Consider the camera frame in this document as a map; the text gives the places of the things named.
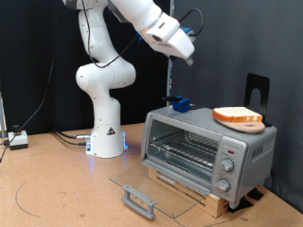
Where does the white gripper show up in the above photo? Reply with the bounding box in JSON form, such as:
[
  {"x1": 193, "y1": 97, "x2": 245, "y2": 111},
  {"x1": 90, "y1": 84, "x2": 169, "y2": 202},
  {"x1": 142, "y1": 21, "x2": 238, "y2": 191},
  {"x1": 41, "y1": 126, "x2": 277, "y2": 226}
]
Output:
[{"x1": 151, "y1": 28, "x2": 195, "y2": 67}]

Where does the white bread slice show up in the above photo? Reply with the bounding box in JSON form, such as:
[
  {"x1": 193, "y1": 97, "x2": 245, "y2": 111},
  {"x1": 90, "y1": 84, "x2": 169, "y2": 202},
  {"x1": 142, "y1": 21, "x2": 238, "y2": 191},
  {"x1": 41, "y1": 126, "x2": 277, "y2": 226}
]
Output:
[{"x1": 211, "y1": 106, "x2": 264, "y2": 124}]

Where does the glass oven door with handle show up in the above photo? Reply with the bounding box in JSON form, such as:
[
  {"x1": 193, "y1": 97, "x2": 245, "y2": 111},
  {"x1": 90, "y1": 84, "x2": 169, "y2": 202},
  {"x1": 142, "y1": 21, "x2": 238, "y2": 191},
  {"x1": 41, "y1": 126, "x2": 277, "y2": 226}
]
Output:
[{"x1": 109, "y1": 158, "x2": 212, "y2": 220}]

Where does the silver oven knob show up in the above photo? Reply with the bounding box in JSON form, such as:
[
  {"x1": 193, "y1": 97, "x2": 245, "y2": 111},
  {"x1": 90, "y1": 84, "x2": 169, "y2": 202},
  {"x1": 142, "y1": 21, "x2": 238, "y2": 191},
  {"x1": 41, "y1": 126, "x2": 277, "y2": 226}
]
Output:
[
  {"x1": 215, "y1": 178, "x2": 232, "y2": 193},
  {"x1": 220, "y1": 157, "x2": 236, "y2": 173}
]

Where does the silver toaster oven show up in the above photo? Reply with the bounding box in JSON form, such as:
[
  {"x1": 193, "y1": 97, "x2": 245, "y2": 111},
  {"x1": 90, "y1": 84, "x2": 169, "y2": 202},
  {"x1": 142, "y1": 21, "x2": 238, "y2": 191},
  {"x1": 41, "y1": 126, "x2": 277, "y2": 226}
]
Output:
[{"x1": 140, "y1": 106, "x2": 278, "y2": 210}]

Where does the vertical metal pole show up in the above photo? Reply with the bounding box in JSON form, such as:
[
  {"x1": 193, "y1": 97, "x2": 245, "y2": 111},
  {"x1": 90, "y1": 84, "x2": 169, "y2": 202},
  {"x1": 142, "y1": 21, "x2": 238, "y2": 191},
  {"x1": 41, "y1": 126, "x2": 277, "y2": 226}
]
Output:
[{"x1": 166, "y1": 0, "x2": 176, "y2": 107}]

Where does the grey backdrop curtain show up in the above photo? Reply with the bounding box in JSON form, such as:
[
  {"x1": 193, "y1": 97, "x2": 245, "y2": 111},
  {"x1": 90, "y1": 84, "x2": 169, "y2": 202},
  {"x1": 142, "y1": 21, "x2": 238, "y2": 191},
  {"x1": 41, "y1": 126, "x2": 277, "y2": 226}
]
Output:
[{"x1": 171, "y1": 0, "x2": 303, "y2": 214}]

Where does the black metal bookend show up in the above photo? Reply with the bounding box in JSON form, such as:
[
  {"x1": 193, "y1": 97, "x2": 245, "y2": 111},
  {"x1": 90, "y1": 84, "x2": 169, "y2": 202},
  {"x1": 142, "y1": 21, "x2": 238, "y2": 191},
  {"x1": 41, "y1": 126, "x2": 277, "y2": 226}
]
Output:
[{"x1": 244, "y1": 73, "x2": 273, "y2": 128}]

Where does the round wooden cutting board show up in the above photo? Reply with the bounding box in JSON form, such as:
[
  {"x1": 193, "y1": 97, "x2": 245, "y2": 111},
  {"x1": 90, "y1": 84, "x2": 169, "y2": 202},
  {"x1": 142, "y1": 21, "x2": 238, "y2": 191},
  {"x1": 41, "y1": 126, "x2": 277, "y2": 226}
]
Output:
[{"x1": 217, "y1": 117, "x2": 266, "y2": 134}]

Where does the wooden slatted base block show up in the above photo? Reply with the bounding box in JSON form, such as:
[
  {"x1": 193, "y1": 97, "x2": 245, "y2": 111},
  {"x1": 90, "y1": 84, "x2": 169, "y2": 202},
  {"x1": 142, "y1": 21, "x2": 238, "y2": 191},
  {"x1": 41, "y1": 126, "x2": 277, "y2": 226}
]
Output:
[{"x1": 148, "y1": 166, "x2": 230, "y2": 219}]

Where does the black foam wedge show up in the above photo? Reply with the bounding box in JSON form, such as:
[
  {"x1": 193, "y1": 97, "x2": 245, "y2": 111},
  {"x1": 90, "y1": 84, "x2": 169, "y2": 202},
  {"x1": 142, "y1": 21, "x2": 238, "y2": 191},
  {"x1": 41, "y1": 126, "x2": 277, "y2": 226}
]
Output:
[
  {"x1": 226, "y1": 197, "x2": 255, "y2": 214},
  {"x1": 247, "y1": 187, "x2": 265, "y2": 201}
]

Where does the black backdrop curtain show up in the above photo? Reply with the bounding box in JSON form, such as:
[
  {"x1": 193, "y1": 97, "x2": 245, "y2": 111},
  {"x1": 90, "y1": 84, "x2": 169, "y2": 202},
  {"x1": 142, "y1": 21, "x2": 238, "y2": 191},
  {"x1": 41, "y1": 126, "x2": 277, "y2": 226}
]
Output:
[{"x1": 0, "y1": 0, "x2": 171, "y2": 136}]

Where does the white emergency stop button box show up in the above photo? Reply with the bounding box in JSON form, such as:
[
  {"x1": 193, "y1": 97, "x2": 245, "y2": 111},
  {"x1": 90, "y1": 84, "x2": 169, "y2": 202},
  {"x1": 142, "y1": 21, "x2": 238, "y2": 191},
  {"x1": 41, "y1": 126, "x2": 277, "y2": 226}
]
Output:
[{"x1": 8, "y1": 124, "x2": 29, "y2": 150}]

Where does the silver metal rod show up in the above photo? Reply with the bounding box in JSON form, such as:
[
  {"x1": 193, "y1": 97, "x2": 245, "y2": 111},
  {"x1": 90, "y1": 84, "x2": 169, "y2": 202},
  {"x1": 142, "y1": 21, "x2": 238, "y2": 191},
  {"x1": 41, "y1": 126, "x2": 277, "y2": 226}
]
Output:
[{"x1": 0, "y1": 93, "x2": 8, "y2": 139}]

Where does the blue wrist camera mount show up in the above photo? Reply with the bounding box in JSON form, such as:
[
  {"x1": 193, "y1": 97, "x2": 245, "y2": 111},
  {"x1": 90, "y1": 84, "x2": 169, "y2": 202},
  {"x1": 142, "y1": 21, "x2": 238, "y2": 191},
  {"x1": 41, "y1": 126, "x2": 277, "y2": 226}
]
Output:
[{"x1": 179, "y1": 26, "x2": 197, "y2": 44}]

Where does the black camera cable blue connector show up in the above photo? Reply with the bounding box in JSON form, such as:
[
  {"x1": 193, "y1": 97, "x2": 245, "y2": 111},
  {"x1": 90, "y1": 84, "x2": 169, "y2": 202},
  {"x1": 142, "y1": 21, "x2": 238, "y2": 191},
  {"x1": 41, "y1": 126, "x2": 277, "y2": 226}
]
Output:
[{"x1": 80, "y1": 0, "x2": 205, "y2": 69}]

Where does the metal wire oven rack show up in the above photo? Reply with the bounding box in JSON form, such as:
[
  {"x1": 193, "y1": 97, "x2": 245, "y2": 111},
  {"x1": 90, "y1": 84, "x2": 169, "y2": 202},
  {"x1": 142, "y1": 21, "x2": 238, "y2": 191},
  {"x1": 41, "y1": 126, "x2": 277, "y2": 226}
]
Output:
[{"x1": 149, "y1": 130, "x2": 220, "y2": 171}]

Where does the black base cable silver connector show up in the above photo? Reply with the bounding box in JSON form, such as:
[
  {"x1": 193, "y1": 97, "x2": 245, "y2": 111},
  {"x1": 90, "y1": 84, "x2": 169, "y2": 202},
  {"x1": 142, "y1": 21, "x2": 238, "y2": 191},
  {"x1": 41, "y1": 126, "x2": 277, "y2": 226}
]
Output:
[{"x1": 50, "y1": 128, "x2": 93, "y2": 141}]

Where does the long black hanging cable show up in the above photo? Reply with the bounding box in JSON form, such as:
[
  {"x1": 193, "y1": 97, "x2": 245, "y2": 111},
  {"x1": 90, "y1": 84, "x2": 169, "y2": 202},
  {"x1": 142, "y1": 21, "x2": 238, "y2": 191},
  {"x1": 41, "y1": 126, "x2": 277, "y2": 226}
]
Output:
[{"x1": 18, "y1": 0, "x2": 61, "y2": 129}]

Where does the thin black button box cable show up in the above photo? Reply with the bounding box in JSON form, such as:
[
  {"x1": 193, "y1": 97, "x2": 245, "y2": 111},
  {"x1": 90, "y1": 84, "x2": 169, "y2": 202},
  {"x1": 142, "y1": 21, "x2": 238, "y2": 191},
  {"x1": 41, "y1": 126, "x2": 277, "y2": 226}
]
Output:
[{"x1": 0, "y1": 138, "x2": 12, "y2": 164}]

